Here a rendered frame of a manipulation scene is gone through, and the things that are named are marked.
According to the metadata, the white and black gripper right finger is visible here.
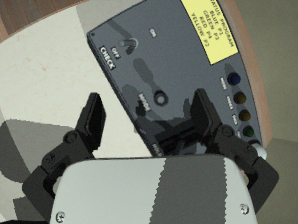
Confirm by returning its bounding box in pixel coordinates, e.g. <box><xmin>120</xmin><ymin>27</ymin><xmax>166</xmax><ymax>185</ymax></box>
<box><xmin>190</xmin><ymin>89</ymin><xmax>279</xmax><ymax>215</ymax></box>

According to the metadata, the dark grey control console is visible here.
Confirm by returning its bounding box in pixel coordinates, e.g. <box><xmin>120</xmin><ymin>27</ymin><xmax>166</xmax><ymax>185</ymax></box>
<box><xmin>86</xmin><ymin>0</ymin><xmax>267</xmax><ymax>160</ymax></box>

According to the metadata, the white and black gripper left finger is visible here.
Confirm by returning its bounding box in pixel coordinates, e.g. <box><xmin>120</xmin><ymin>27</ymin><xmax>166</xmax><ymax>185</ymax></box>
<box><xmin>22</xmin><ymin>92</ymin><xmax>106</xmax><ymax>224</ymax></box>

